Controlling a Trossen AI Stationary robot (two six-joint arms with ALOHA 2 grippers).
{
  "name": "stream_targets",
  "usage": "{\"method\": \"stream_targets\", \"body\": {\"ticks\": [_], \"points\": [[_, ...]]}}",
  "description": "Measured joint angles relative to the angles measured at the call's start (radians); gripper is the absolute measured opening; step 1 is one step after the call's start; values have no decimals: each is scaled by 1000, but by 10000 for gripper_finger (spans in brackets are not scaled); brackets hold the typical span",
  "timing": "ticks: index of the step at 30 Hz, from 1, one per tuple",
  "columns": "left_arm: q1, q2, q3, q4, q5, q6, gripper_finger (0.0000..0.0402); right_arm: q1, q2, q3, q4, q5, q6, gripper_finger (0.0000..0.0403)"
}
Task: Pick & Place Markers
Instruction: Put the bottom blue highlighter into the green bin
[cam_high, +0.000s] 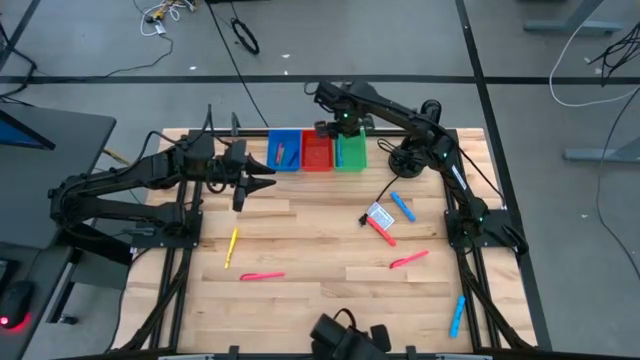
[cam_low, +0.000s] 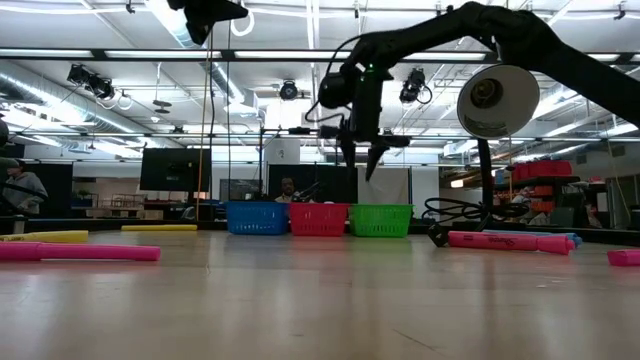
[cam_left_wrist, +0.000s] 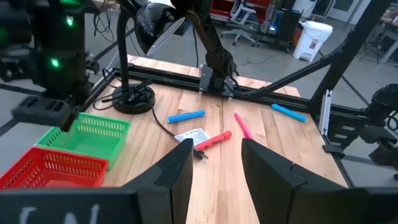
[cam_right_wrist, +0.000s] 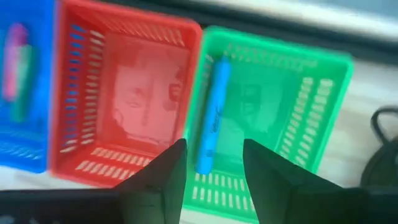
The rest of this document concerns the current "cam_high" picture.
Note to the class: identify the blue plastic basket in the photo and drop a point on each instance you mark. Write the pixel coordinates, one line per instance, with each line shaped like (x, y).
(295, 142)

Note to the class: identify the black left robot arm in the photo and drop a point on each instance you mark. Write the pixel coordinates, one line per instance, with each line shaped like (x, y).
(125, 175)

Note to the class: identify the green marker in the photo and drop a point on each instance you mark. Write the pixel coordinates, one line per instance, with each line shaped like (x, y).
(283, 160)

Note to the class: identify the red plastic basket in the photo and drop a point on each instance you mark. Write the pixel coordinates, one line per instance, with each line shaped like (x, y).
(317, 155)

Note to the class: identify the black computer mouse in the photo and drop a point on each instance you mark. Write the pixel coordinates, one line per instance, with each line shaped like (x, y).
(15, 302)

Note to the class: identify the black aluminium table frame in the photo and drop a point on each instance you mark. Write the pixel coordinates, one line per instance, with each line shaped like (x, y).
(255, 132)

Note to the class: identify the purple marker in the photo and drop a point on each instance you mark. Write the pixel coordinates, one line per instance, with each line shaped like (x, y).
(293, 159)

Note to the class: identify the light blue marker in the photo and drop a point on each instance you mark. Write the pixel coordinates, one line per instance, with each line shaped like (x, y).
(457, 316)
(403, 206)
(340, 155)

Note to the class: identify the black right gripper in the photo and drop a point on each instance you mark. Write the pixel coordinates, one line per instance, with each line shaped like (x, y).
(350, 127)

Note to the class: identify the green plastic basket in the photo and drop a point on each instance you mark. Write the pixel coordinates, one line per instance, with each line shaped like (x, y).
(355, 157)

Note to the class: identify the reddish pink Sharpie marker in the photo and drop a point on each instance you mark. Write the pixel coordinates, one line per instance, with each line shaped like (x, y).
(385, 236)

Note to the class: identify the monitor with blue screen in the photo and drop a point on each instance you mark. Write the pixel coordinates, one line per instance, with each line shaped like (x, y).
(20, 135)

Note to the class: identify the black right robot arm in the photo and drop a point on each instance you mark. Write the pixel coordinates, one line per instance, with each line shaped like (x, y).
(395, 107)

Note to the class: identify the grey desk leg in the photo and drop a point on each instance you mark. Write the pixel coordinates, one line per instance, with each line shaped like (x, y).
(600, 154)
(570, 26)

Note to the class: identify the black bulky device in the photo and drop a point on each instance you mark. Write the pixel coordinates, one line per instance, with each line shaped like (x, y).
(340, 340)

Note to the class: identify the yellow marker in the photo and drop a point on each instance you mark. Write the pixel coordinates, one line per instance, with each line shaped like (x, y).
(231, 248)

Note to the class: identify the black desk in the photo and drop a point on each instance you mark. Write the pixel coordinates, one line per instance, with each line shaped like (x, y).
(30, 200)

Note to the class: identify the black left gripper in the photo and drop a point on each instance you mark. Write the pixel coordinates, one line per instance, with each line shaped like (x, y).
(239, 180)

